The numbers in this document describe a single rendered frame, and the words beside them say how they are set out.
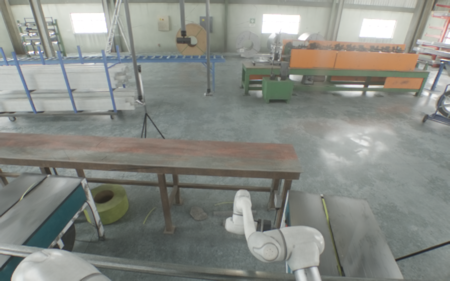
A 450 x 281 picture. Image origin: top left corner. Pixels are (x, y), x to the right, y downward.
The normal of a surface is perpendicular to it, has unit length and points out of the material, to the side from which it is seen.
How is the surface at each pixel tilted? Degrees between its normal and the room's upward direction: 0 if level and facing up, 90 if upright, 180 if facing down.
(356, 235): 0
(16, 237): 0
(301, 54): 90
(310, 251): 32
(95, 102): 90
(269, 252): 51
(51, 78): 90
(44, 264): 5
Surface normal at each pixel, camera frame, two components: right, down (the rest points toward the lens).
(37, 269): -0.13, -0.80
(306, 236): 0.11, -0.65
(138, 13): 0.06, 0.48
